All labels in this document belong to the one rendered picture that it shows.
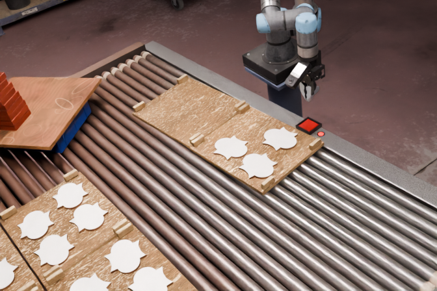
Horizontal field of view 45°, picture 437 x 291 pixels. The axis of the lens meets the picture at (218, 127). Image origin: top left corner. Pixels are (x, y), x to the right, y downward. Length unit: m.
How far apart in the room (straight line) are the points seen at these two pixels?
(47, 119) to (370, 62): 2.70
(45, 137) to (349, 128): 2.09
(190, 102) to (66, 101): 0.56
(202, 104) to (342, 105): 1.66
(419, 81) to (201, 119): 2.19
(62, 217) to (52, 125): 0.47
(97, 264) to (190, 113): 0.83
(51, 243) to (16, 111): 0.69
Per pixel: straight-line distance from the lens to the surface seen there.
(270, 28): 2.02
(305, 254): 1.73
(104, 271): 1.82
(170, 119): 2.33
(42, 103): 2.52
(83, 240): 1.94
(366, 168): 2.01
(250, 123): 2.21
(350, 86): 4.03
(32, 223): 2.07
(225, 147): 2.10
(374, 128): 3.63
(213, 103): 2.37
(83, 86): 2.54
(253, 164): 2.00
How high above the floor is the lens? 2.29
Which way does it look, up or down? 38 degrees down
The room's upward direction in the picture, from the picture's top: 11 degrees counter-clockwise
